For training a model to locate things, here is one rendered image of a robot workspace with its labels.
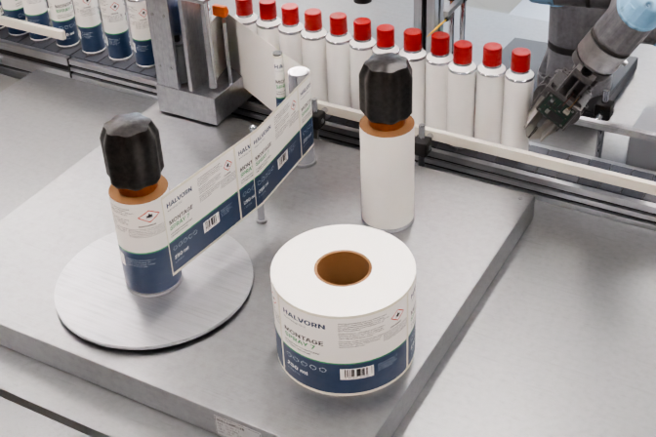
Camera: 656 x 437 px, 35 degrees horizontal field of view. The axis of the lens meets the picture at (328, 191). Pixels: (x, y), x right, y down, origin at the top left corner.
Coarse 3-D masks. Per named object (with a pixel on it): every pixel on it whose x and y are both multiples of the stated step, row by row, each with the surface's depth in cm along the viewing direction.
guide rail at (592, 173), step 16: (336, 112) 202; (352, 112) 200; (416, 128) 194; (432, 128) 194; (464, 144) 191; (480, 144) 189; (496, 144) 188; (528, 160) 186; (544, 160) 184; (560, 160) 183; (592, 176) 181; (608, 176) 179; (624, 176) 179
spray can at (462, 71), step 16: (464, 48) 183; (448, 64) 187; (464, 64) 185; (448, 80) 188; (464, 80) 186; (448, 96) 189; (464, 96) 187; (448, 112) 191; (464, 112) 189; (448, 128) 193; (464, 128) 191; (448, 144) 195
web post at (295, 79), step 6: (300, 66) 183; (288, 72) 182; (294, 72) 182; (300, 72) 181; (306, 72) 181; (288, 78) 182; (294, 78) 181; (300, 78) 181; (294, 84) 181; (312, 150) 190; (306, 156) 190; (312, 156) 191; (300, 162) 191; (306, 162) 191; (312, 162) 191
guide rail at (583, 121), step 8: (584, 120) 185; (592, 120) 185; (600, 120) 185; (592, 128) 185; (600, 128) 184; (608, 128) 184; (616, 128) 183; (624, 128) 182; (632, 128) 182; (632, 136) 182; (640, 136) 181; (648, 136) 181
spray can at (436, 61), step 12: (432, 36) 187; (444, 36) 187; (432, 48) 188; (444, 48) 187; (432, 60) 188; (444, 60) 188; (432, 72) 189; (444, 72) 189; (432, 84) 191; (444, 84) 190; (432, 96) 192; (444, 96) 192; (432, 108) 194; (444, 108) 193; (432, 120) 195; (444, 120) 195
